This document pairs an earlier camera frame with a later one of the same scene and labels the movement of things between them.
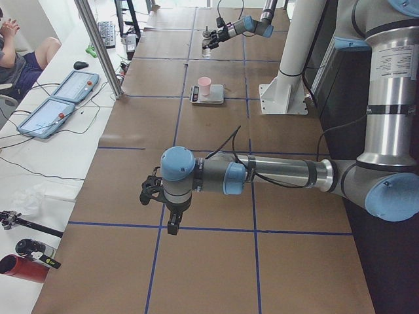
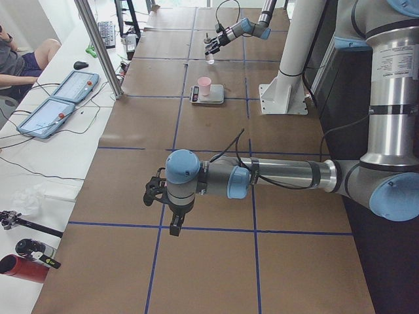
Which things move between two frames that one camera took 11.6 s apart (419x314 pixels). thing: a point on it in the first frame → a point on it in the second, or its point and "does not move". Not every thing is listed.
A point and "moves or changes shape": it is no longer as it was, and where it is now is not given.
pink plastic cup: [204, 83] does not move
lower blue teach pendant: [47, 119] does not move
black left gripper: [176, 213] does not move
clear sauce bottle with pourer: [205, 52] moves or changes shape
